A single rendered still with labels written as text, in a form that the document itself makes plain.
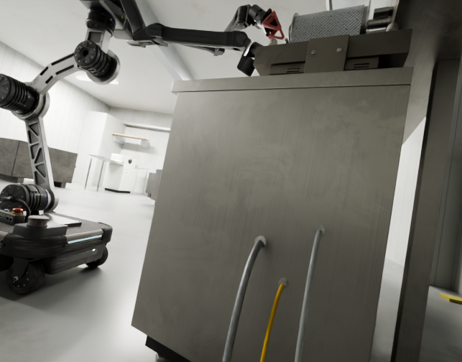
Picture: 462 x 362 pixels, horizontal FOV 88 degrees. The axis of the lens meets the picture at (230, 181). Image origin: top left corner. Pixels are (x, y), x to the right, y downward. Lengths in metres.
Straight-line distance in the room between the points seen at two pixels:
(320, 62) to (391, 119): 0.25
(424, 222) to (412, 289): 0.22
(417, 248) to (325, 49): 0.68
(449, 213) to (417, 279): 2.53
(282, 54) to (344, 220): 0.51
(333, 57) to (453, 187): 2.94
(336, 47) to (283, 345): 0.75
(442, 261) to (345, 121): 3.00
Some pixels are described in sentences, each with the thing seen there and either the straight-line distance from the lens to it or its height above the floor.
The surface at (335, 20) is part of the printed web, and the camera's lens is 1.09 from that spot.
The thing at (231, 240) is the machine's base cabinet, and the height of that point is 0.44.
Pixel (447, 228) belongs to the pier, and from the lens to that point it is 3.51.
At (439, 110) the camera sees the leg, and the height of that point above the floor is 0.96.
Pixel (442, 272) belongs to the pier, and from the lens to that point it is 3.53.
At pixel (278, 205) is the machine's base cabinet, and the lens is 0.61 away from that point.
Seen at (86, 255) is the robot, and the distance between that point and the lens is 1.46.
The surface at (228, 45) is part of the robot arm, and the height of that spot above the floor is 1.15.
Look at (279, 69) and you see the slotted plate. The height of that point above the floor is 0.96.
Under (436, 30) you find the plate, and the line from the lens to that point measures 1.02.
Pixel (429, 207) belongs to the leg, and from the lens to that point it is 1.01.
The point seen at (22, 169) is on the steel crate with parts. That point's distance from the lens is 6.05.
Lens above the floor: 0.56
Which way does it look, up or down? 3 degrees up
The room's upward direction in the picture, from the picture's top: 11 degrees clockwise
